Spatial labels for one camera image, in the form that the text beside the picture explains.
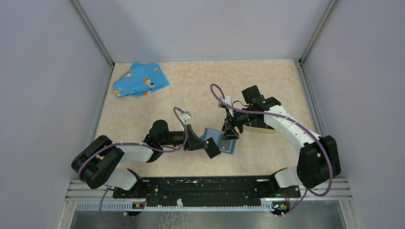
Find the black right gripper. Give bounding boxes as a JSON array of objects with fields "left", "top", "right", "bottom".
[{"left": 221, "top": 106, "right": 258, "bottom": 141}]

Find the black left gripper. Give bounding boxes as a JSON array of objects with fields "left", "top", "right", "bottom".
[{"left": 160, "top": 124, "right": 208, "bottom": 151}]

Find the black credit card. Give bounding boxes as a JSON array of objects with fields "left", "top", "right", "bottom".
[
  {"left": 204, "top": 137, "right": 221, "bottom": 159},
  {"left": 219, "top": 139, "right": 236, "bottom": 154}
]

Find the blue card holder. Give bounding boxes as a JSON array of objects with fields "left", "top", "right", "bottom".
[{"left": 200, "top": 128, "right": 236, "bottom": 154}]

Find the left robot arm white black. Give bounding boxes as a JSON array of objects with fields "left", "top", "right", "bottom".
[{"left": 71, "top": 120, "right": 215, "bottom": 198}]

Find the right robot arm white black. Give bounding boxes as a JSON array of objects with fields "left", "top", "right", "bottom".
[{"left": 217, "top": 85, "right": 341, "bottom": 197}]

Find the gold oval tray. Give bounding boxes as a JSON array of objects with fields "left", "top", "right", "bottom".
[{"left": 244, "top": 124, "right": 276, "bottom": 134}]

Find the blue patterned cloth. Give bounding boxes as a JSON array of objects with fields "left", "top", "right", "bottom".
[{"left": 112, "top": 62, "right": 170, "bottom": 97}]

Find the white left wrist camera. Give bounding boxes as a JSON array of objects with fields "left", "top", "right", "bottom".
[{"left": 180, "top": 111, "right": 192, "bottom": 124}]

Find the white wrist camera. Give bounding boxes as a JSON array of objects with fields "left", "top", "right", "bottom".
[
  {"left": 180, "top": 111, "right": 192, "bottom": 124},
  {"left": 218, "top": 96, "right": 233, "bottom": 109}
]

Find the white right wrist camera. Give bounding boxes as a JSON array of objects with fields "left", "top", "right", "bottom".
[{"left": 218, "top": 96, "right": 233, "bottom": 109}]

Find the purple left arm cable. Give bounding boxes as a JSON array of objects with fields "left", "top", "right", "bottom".
[{"left": 77, "top": 106, "right": 191, "bottom": 226}]

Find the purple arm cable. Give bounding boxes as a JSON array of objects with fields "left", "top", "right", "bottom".
[
  {"left": 77, "top": 106, "right": 191, "bottom": 226},
  {"left": 210, "top": 83, "right": 334, "bottom": 217}
]

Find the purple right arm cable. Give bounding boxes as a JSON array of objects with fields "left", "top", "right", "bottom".
[{"left": 210, "top": 83, "right": 334, "bottom": 217}]

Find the white cable duct strip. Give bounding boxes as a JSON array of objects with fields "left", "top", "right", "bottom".
[{"left": 75, "top": 200, "right": 275, "bottom": 212}]

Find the aluminium frame rail front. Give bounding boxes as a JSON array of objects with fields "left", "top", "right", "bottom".
[{"left": 64, "top": 178, "right": 353, "bottom": 209}]

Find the left aluminium corner post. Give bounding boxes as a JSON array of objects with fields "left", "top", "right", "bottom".
[{"left": 69, "top": 0, "right": 115, "bottom": 68}]

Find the aluminium corner post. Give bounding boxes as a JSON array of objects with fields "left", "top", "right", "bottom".
[
  {"left": 69, "top": 0, "right": 115, "bottom": 68},
  {"left": 299, "top": 0, "right": 340, "bottom": 66}
]

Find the right aluminium corner post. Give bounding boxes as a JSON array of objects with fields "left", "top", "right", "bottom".
[{"left": 299, "top": 0, "right": 340, "bottom": 66}]

